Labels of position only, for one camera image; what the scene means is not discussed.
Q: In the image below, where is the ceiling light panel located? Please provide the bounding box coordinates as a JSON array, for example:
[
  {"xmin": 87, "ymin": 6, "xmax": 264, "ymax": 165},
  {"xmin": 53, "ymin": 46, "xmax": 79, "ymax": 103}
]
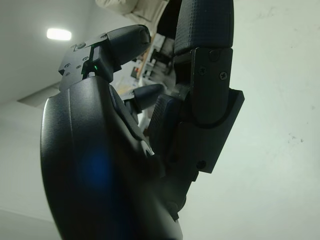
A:
[{"xmin": 46, "ymin": 27, "xmax": 73, "ymax": 41}]

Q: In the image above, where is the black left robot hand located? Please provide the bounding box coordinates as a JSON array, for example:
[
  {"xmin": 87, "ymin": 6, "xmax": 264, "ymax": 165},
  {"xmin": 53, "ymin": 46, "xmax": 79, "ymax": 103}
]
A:
[{"xmin": 39, "ymin": 0, "xmax": 245, "ymax": 240}]

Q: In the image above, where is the person in white jacket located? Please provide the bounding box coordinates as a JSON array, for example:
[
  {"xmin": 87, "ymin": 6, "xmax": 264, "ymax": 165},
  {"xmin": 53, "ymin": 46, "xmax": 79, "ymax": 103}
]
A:
[{"xmin": 95, "ymin": 0, "xmax": 185, "ymax": 41}]

